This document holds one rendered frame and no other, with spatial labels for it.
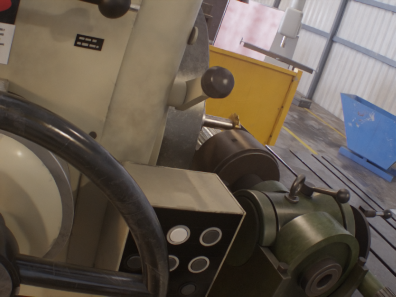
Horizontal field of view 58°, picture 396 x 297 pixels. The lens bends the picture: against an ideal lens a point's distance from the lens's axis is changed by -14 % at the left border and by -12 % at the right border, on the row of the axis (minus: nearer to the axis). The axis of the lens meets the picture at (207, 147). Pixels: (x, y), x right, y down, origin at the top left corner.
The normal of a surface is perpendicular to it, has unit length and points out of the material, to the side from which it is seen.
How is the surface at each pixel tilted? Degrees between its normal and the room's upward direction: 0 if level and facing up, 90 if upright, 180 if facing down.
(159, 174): 0
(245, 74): 90
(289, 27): 90
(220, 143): 43
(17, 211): 86
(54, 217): 86
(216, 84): 75
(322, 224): 13
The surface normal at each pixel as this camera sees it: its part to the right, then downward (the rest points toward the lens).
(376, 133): -0.60, 0.08
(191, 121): 0.44, 0.17
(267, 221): 0.47, -0.40
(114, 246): -0.88, -0.15
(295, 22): -0.22, 0.27
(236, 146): -0.13, -0.85
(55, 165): 0.36, 0.44
